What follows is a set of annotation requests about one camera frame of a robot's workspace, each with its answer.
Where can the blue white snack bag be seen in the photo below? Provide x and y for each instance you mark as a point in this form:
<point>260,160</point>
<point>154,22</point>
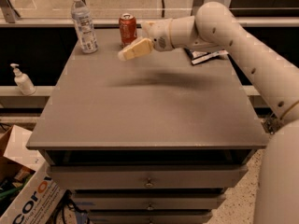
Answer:
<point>198,57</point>

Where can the metal clamp bracket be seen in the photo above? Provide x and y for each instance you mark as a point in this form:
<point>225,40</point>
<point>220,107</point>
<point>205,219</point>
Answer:
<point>272,123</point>

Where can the clear blue plastic water bottle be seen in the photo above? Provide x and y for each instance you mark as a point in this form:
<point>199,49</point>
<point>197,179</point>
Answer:
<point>83,22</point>

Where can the grey drawer cabinet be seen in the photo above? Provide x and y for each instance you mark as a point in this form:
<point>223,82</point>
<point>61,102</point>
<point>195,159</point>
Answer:
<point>110,125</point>

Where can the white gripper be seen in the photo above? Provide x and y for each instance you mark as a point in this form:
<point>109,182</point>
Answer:
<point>159,34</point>

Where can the white pump dispenser bottle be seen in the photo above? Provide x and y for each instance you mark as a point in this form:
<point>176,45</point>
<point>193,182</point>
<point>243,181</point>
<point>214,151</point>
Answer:
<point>24,83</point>

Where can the top drawer knob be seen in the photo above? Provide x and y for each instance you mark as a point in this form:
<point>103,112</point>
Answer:
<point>149,184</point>

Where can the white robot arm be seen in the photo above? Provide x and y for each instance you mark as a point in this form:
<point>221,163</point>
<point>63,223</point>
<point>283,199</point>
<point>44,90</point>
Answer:
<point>276,79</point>

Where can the white cardboard box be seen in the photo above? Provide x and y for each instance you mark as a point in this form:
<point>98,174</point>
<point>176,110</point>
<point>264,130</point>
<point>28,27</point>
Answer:
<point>31,195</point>

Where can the red soda can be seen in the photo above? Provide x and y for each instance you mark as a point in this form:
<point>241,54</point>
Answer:
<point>127,23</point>

